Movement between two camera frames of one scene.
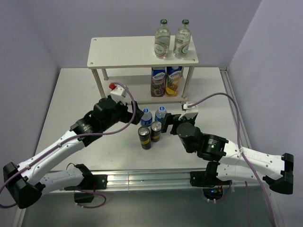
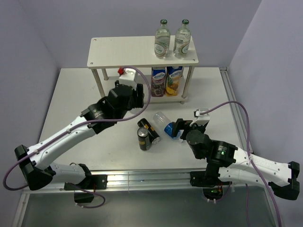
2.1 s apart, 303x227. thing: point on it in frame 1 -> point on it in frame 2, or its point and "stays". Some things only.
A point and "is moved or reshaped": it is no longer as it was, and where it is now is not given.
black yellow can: (145, 135) stays
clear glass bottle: (162, 40) stays
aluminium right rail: (244, 140) stays
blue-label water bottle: (160, 113) is moved or reshaped
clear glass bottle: (182, 38) stays
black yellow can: (155, 131) -> (155, 138)
